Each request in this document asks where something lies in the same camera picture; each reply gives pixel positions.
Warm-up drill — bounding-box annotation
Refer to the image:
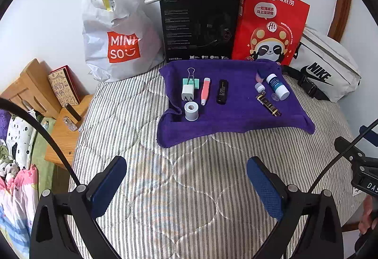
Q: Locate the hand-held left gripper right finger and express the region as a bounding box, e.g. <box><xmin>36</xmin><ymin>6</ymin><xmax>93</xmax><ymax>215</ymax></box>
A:
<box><xmin>246</xmin><ymin>156</ymin><xmax>345</xmax><ymax>259</ymax></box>

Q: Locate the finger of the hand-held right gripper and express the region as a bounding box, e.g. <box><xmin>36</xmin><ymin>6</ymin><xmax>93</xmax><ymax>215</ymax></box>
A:
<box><xmin>335</xmin><ymin>136</ymin><xmax>367</xmax><ymax>164</ymax></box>
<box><xmin>359</xmin><ymin>125</ymin><xmax>378</xmax><ymax>148</ymax></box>

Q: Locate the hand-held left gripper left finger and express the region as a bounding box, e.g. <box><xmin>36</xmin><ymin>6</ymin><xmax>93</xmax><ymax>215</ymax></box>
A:
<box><xmin>30</xmin><ymin>155</ymin><xmax>127</xmax><ymax>259</ymax></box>

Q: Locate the black and gold tube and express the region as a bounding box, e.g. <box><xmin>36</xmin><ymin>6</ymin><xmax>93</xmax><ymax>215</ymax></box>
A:
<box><xmin>255</xmin><ymin>94</ymin><xmax>282</xmax><ymax>117</ymax></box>

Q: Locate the blue and white bottle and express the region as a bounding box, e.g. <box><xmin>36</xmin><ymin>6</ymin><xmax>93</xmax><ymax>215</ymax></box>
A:
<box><xmin>266</xmin><ymin>73</ymin><xmax>290</xmax><ymax>100</ymax></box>

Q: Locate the black tube with script print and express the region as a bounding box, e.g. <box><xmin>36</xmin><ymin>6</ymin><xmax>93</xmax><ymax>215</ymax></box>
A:
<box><xmin>216</xmin><ymin>79</ymin><xmax>229</xmax><ymax>105</ymax></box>

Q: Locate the white tape roll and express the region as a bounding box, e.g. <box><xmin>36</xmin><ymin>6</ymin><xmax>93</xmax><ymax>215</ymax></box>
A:
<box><xmin>184</xmin><ymin>102</ymin><xmax>201</xmax><ymax>121</ymax></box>

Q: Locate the pink pen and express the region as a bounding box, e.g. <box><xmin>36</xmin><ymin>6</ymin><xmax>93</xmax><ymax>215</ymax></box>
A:
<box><xmin>200</xmin><ymin>77</ymin><xmax>211</xmax><ymax>106</ymax></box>

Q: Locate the white charger plug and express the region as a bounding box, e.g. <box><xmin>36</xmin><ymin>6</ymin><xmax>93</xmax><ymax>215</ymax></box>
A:
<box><xmin>181</xmin><ymin>85</ymin><xmax>195</xmax><ymax>103</ymax></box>

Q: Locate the green binder clip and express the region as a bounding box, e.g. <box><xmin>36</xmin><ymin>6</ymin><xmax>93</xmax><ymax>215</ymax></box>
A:
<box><xmin>181</xmin><ymin>68</ymin><xmax>201</xmax><ymax>89</ymax></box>

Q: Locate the person's right hand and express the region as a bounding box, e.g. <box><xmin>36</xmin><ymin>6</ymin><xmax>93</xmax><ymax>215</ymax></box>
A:
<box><xmin>358</xmin><ymin>196</ymin><xmax>378</xmax><ymax>236</ymax></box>

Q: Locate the purple towel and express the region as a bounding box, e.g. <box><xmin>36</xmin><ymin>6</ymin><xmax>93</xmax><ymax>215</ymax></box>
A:
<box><xmin>156</xmin><ymin>59</ymin><xmax>316</xmax><ymax>148</ymax></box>

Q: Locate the green cloth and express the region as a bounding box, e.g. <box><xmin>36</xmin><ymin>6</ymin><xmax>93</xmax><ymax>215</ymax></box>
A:
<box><xmin>30</xmin><ymin>117</ymin><xmax>56</xmax><ymax>194</ymax></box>

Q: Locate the small glass bottle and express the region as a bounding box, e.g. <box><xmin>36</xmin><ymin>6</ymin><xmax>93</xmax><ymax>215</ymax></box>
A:
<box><xmin>63</xmin><ymin>117</ymin><xmax>78</xmax><ymax>132</ymax></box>

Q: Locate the small black stick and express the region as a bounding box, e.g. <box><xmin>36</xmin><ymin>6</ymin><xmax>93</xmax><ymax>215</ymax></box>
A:
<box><xmin>65</xmin><ymin>103</ymin><xmax>82</xmax><ymax>121</ymax></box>

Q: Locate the white waist bag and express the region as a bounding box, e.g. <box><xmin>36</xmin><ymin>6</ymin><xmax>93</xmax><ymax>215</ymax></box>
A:
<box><xmin>280</xmin><ymin>24</ymin><xmax>362</xmax><ymax>103</ymax></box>

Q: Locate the pink cartoon blanket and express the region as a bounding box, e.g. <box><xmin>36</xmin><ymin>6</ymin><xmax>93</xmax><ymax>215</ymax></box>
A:
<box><xmin>0</xmin><ymin>164</ymin><xmax>39</xmax><ymax>259</ymax></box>

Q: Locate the white floral cloth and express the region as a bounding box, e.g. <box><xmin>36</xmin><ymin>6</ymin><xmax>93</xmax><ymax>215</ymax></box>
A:
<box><xmin>6</xmin><ymin>113</ymin><xmax>39</xmax><ymax>171</ymax></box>

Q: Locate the patterned book box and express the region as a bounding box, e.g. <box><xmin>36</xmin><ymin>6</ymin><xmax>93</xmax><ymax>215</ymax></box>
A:
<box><xmin>47</xmin><ymin>65</ymin><xmax>81</xmax><ymax>107</ymax></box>

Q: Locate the purple plush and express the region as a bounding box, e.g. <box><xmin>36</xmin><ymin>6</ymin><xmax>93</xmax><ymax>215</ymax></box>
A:
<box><xmin>0</xmin><ymin>108</ymin><xmax>12</xmax><ymax>141</ymax></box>

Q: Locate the brown wooden headboard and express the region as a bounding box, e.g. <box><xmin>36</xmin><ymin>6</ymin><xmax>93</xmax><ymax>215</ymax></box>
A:
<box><xmin>328</xmin><ymin>0</ymin><xmax>353</xmax><ymax>41</ymax></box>

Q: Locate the red paper bag with panda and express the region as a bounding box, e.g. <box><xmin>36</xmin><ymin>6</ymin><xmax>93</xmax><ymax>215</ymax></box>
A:
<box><xmin>232</xmin><ymin>0</ymin><xmax>310</xmax><ymax>66</ymax></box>

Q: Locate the white plastic shopping bag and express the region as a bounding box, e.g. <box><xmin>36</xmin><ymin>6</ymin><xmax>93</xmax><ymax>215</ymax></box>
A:
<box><xmin>81</xmin><ymin>0</ymin><xmax>166</xmax><ymax>84</ymax></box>

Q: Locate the black headphone box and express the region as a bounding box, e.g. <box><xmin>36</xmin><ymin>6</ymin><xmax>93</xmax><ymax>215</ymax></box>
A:
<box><xmin>159</xmin><ymin>0</ymin><xmax>244</xmax><ymax>63</ymax></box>

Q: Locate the wooden bed frame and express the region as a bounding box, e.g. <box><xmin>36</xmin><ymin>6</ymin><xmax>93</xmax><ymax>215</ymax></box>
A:
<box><xmin>0</xmin><ymin>58</ymin><xmax>60</xmax><ymax>121</ymax></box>

